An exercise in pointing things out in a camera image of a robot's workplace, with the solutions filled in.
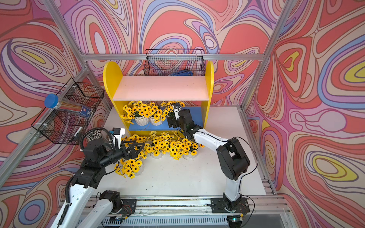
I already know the black wire basket back wall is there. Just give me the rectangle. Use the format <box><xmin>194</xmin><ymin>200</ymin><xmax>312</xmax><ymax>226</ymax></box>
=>
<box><xmin>144</xmin><ymin>48</ymin><xmax>205</xmax><ymax>77</ymax></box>

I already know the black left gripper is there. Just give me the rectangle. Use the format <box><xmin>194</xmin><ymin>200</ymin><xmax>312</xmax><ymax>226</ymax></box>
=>
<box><xmin>97</xmin><ymin>140</ymin><xmax>144</xmax><ymax>169</ymax></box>

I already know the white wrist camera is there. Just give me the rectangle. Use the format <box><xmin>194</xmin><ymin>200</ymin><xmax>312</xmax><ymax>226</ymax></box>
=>
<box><xmin>110</xmin><ymin>128</ymin><xmax>125</xmax><ymax>149</ymax></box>
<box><xmin>172</xmin><ymin>102</ymin><xmax>182</xmax><ymax>120</ymax></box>

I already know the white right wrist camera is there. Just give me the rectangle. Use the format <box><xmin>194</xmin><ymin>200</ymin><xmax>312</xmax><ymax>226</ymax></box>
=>
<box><xmin>172</xmin><ymin>102</ymin><xmax>182</xmax><ymax>120</ymax></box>

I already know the sunflower pot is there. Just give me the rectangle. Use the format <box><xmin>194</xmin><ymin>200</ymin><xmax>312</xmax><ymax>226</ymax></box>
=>
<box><xmin>160</xmin><ymin>101</ymin><xmax>185</xmax><ymax>118</ymax></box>
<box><xmin>121</xmin><ymin>135</ymin><xmax>149</xmax><ymax>160</ymax></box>
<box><xmin>147</xmin><ymin>102</ymin><xmax>166</xmax><ymax>126</ymax></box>
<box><xmin>182</xmin><ymin>139</ymin><xmax>205</xmax><ymax>159</ymax></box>
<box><xmin>114</xmin><ymin>159</ymin><xmax>144</xmax><ymax>179</ymax></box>
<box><xmin>121</xmin><ymin>101</ymin><xmax>150</xmax><ymax>126</ymax></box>
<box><xmin>145</xmin><ymin>131</ymin><xmax>173</xmax><ymax>159</ymax></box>
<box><xmin>168</xmin><ymin>139</ymin><xmax>188</xmax><ymax>160</ymax></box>

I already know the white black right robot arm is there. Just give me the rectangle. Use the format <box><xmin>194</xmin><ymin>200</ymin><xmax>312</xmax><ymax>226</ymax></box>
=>
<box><xmin>167</xmin><ymin>107</ymin><xmax>251</xmax><ymax>215</ymax></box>

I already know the black wire basket left wall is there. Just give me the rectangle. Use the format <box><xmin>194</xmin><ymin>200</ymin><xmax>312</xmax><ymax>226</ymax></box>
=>
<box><xmin>31</xmin><ymin>79</ymin><xmax>104</xmax><ymax>144</ymax></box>

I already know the clear cup of pencils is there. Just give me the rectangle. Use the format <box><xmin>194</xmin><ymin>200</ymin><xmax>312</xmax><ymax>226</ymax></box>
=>
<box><xmin>86</xmin><ymin>129</ymin><xmax>103</xmax><ymax>142</ymax></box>

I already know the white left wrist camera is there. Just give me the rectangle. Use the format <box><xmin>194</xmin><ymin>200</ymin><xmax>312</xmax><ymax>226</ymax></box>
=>
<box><xmin>110</xmin><ymin>128</ymin><xmax>125</xmax><ymax>149</ymax></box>

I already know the metal base rail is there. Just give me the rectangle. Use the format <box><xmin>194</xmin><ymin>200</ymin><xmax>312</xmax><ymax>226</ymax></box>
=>
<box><xmin>65</xmin><ymin>195</ymin><xmax>294</xmax><ymax>228</ymax></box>

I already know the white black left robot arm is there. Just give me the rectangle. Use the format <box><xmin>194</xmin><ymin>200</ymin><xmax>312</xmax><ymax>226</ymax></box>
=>
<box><xmin>52</xmin><ymin>127</ymin><xmax>145</xmax><ymax>228</ymax></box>

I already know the clear tube with blue cap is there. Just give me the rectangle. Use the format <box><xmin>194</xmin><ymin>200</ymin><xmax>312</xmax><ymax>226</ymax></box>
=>
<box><xmin>44</xmin><ymin>94</ymin><xmax>92</xmax><ymax>118</ymax></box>

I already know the black wire basket wall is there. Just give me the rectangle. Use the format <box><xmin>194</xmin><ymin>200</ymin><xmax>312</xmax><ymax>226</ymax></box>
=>
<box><xmin>144</xmin><ymin>48</ymin><xmax>205</xmax><ymax>77</ymax></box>
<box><xmin>31</xmin><ymin>79</ymin><xmax>104</xmax><ymax>144</ymax></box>

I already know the yellow pink blue wooden shelf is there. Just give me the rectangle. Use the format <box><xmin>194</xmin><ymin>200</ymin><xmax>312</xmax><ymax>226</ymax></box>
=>
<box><xmin>103</xmin><ymin>61</ymin><xmax>214</xmax><ymax>127</ymax></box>

